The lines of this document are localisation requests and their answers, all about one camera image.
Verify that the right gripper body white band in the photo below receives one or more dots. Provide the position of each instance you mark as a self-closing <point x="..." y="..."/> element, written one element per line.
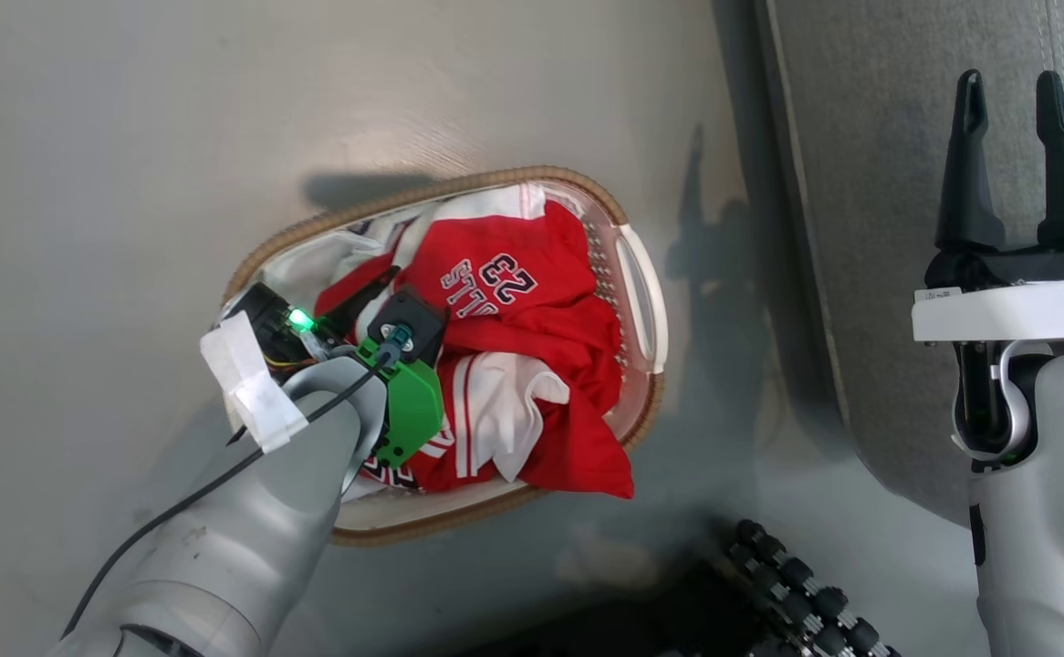
<point x="1016" y="306"/>

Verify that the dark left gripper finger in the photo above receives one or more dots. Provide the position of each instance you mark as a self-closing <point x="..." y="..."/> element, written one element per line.
<point x="359" y="301"/>

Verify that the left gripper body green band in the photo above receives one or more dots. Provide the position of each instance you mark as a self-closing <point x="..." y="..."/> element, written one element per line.
<point x="409" y="411"/>

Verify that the red basketball jersey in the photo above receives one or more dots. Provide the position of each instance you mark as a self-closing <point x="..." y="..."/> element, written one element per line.
<point x="532" y="319"/>

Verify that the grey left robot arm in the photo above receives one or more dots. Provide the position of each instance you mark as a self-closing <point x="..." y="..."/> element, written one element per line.
<point x="249" y="529"/>

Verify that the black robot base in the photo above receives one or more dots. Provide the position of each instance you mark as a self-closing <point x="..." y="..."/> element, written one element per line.
<point x="660" y="620"/>

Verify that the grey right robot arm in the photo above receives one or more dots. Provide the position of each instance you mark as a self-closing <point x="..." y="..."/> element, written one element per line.
<point x="1052" y="529"/>

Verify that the white basket with brown rim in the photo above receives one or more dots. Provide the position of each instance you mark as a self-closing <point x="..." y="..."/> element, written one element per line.
<point x="641" y="301"/>

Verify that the white garment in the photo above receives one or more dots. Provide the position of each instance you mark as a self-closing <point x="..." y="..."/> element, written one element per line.
<point x="331" y="260"/>

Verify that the grey fabric sofa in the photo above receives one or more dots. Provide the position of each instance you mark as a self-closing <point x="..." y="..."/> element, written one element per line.
<point x="879" y="228"/>

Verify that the black roller wheel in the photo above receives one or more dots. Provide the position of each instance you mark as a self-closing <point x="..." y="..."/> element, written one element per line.
<point x="806" y="593"/>

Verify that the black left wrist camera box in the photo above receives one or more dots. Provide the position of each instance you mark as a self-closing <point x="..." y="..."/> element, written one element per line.
<point x="415" y="319"/>

